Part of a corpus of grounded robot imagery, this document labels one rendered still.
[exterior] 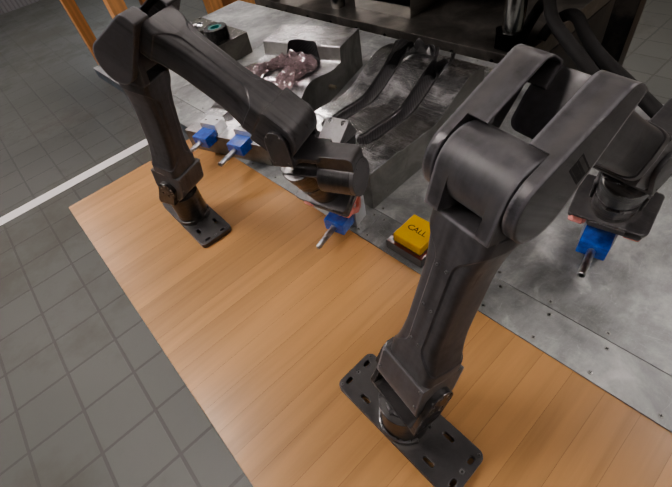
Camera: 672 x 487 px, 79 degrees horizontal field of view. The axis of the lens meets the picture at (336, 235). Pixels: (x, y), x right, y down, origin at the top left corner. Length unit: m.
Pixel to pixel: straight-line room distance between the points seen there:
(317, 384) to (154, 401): 1.14
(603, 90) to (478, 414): 0.44
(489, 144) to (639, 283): 0.52
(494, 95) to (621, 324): 0.48
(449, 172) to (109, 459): 1.57
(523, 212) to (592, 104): 0.08
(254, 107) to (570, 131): 0.38
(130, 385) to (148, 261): 0.96
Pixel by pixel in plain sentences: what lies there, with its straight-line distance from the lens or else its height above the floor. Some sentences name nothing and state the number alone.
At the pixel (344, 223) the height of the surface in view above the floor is 0.84.
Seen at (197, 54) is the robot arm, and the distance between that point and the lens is 0.60.
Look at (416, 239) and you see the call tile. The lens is 0.72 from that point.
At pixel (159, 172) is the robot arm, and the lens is 0.83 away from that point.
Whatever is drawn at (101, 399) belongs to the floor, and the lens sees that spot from 1.85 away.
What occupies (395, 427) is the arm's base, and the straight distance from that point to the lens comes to 0.55.
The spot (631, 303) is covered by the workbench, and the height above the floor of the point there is 0.80.
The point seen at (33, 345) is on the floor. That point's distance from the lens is 2.20.
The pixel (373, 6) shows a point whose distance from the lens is 1.76.
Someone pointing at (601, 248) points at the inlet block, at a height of 0.84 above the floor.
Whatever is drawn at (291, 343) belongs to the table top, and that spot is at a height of 0.80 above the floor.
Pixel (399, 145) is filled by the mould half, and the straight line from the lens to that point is 0.84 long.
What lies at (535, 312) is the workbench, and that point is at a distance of 0.70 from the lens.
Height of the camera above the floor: 1.38
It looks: 47 degrees down
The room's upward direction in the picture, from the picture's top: 13 degrees counter-clockwise
